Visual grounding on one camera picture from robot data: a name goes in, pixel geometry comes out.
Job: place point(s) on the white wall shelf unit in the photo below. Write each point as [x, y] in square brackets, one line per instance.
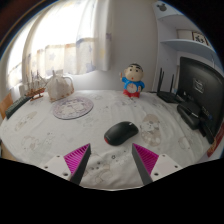
[173, 43]

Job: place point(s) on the large white conch shell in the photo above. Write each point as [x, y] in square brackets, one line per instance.
[57, 88]

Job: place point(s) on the black router with antennas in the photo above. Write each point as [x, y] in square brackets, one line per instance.
[166, 95]

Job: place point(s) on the black computer monitor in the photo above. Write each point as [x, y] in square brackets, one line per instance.
[200, 83]

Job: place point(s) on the black keyboard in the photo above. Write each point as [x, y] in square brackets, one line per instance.
[16, 106]

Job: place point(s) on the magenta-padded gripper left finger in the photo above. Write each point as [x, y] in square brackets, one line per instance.
[77, 156]

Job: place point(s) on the white kettle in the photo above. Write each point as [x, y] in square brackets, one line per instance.
[70, 81]

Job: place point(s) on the white cartoon-print tablecloth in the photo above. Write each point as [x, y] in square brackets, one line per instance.
[50, 140]

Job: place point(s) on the black box device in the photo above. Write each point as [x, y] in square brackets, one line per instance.
[189, 115]

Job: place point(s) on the white star-print curtain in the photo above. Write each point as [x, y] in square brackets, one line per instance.
[66, 36]

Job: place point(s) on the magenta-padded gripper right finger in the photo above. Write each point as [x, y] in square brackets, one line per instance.
[146, 158]

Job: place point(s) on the black computer mouse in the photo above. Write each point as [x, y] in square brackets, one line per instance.
[120, 133]

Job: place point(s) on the round purple printed mouse pad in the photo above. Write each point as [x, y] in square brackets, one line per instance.
[72, 108]

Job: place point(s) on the orange wooden chair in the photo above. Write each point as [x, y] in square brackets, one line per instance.
[5, 106]

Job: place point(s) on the cartoon boy figurine clock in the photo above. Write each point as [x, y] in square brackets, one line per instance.
[133, 81]

